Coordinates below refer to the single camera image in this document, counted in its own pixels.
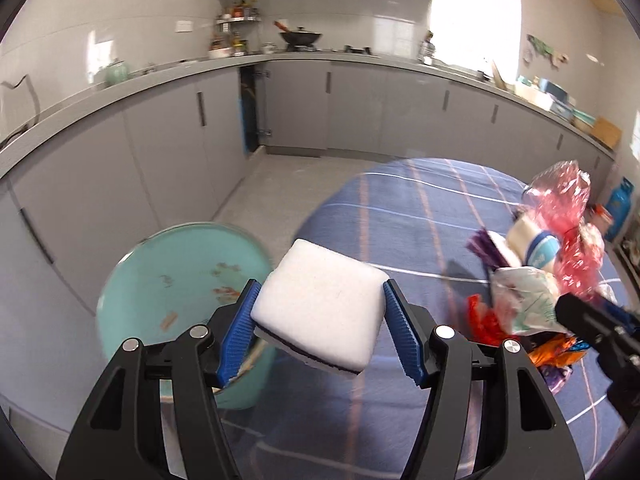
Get white blue paper cup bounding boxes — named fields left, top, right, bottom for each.
left=506, top=215, right=561, bottom=273

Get pale green teapot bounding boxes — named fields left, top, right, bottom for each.
left=105, top=58, right=132, bottom=86

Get white cleaning sponge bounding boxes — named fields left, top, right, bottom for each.
left=250, top=238, right=390, bottom=375

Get pink cellophane wrapper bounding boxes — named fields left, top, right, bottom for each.
left=520, top=160, right=606, bottom=301

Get wooden cutting board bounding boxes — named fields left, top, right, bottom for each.
left=492, top=60, right=516, bottom=93

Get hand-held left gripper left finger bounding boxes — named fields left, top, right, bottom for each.
left=56, top=279, right=263, bottom=480

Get wall decoration stickers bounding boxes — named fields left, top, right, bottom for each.
left=527, top=34, right=571, bottom=66

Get black wok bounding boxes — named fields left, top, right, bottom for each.
left=274, top=20, right=323, bottom=47

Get black power cable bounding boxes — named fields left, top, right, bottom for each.
left=0, top=74, right=41, bottom=148

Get blue basin on white box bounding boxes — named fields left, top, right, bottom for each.
left=517, top=76, right=573, bottom=116

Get white printed plastic bag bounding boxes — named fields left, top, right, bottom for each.
left=487, top=265, right=568, bottom=336

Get blue plaid tablecloth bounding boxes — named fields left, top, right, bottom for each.
left=215, top=157, right=632, bottom=480

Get orange snack wrapper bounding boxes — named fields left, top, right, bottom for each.
left=527, top=335, right=591, bottom=368

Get bright window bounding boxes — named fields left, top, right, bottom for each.
left=430, top=0, right=521, bottom=81

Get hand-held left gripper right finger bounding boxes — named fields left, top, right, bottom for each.
left=382, top=279, right=586, bottom=480

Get purple snack wrapper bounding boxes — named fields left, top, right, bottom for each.
left=467, top=229, right=506, bottom=268

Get dark purple foil packet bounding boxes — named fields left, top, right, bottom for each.
left=542, top=360, right=572, bottom=392

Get metal spice rack with bottles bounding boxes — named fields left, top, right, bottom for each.
left=210, top=0, right=263, bottom=58

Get grey kitchen cabinets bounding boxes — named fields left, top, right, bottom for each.
left=0, top=52, right=617, bottom=436

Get blue gas cylinder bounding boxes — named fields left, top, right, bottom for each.
left=604, top=177, right=635, bottom=243

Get cardboard box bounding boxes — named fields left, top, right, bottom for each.
left=592, top=116, right=623, bottom=150

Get gas stove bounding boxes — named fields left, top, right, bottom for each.
left=285, top=45, right=373, bottom=56

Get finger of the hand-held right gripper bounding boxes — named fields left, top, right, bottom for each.
left=555, top=292, right=640, bottom=428

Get teal plastic waste bin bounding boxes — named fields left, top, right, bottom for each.
left=97, top=222, right=276, bottom=409

